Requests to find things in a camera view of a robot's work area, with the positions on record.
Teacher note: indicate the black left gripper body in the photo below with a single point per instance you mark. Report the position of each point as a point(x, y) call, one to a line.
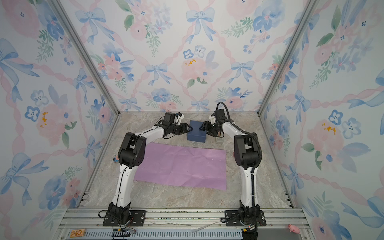
point(176, 130)

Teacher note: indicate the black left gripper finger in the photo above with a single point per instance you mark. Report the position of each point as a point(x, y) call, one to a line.
point(185, 126)
point(185, 130)

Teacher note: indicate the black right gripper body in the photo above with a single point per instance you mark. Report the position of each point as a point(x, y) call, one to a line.
point(212, 129)

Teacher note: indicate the dark blue gift box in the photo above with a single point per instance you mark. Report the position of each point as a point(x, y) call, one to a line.
point(196, 135)

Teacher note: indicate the purple pink wrapping paper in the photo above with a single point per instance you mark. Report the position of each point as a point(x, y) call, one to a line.
point(183, 167)

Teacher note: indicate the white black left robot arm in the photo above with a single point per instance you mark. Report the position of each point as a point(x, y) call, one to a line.
point(131, 154)

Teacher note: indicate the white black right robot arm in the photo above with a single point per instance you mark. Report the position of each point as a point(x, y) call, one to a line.
point(248, 156)

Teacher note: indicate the pink pig toy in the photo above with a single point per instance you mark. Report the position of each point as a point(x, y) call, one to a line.
point(294, 229)

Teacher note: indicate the orange tag label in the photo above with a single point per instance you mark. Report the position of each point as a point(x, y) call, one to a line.
point(77, 233)

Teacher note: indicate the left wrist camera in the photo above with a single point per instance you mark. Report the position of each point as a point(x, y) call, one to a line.
point(172, 119)

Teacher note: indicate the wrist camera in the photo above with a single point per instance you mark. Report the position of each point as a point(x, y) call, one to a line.
point(219, 116)
point(172, 119)

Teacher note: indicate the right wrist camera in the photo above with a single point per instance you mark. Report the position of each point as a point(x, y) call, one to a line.
point(219, 116)

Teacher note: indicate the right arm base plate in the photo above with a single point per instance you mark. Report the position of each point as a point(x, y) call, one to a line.
point(241, 218)

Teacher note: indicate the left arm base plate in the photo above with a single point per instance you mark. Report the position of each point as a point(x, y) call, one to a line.
point(132, 218)

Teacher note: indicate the aluminium front rail frame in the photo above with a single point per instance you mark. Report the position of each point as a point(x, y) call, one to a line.
point(184, 224)

